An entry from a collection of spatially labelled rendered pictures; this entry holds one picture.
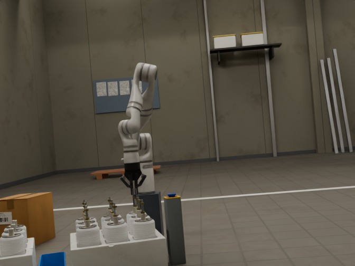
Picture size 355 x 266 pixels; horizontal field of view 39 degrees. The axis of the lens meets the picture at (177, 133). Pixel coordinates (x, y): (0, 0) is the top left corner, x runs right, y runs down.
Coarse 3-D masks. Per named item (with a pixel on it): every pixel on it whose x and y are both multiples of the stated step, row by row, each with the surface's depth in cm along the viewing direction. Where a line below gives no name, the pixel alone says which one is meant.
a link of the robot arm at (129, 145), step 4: (124, 120) 235; (120, 124) 234; (120, 128) 234; (120, 132) 235; (120, 136) 235; (124, 136) 235; (128, 136) 238; (124, 140) 234; (128, 140) 233; (132, 140) 233; (136, 140) 235; (124, 144) 234; (128, 144) 232; (132, 144) 233; (136, 144) 234; (124, 148) 234; (128, 148) 232; (132, 148) 232; (136, 148) 234; (124, 152) 234
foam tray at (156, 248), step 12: (72, 240) 218; (132, 240) 207; (144, 240) 205; (156, 240) 206; (72, 252) 198; (84, 252) 199; (96, 252) 200; (108, 252) 201; (120, 252) 202; (132, 252) 203; (144, 252) 204; (156, 252) 206; (72, 264) 198; (84, 264) 199; (96, 264) 200; (108, 264) 201; (120, 264) 202; (132, 264) 203; (144, 264) 204; (156, 264) 205
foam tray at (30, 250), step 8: (32, 240) 226; (32, 248) 208; (0, 256) 200; (8, 256) 195; (16, 256) 194; (24, 256) 195; (32, 256) 197; (0, 264) 192; (8, 264) 193; (16, 264) 194; (24, 264) 195; (32, 264) 196
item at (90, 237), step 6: (78, 228) 206; (90, 228) 204; (96, 228) 205; (78, 234) 204; (84, 234) 203; (90, 234) 203; (96, 234) 205; (78, 240) 204; (84, 240) 203; (90, 240) 203; (96, 240) 204; (78, 246) 205; (84, 246) 203
